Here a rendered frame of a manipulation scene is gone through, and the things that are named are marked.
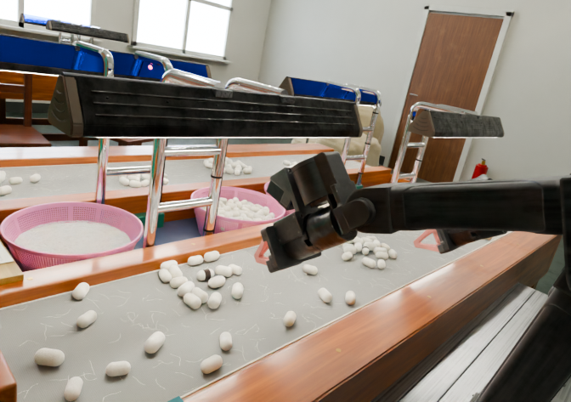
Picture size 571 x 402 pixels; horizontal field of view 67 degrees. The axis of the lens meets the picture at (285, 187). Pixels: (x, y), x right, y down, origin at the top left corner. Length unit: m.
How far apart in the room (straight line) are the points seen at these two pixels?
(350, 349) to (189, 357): 0.25
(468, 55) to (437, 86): 0.49
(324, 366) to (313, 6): 6.68
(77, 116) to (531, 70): 5.27
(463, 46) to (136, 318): 5.37
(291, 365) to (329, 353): 0.07
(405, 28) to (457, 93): 1.14
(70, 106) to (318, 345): 0.49
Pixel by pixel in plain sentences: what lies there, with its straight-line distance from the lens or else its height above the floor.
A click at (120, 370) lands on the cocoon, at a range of 0.65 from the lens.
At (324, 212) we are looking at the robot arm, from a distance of 0.60.
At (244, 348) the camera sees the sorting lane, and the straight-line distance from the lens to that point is 0.72.
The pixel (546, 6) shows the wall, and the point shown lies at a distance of 5.68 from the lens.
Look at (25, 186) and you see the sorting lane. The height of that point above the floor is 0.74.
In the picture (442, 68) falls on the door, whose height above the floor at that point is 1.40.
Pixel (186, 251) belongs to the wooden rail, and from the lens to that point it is 0.92.
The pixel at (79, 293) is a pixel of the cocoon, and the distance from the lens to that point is 0.80.
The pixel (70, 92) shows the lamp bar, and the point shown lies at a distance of 0.59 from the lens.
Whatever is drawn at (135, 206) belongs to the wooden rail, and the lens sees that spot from 1.21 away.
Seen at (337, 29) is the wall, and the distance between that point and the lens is 6.79.
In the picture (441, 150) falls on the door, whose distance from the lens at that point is 5.79.
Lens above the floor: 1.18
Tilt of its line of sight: 17 degrees down
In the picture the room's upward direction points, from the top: 11 degrees clockwise
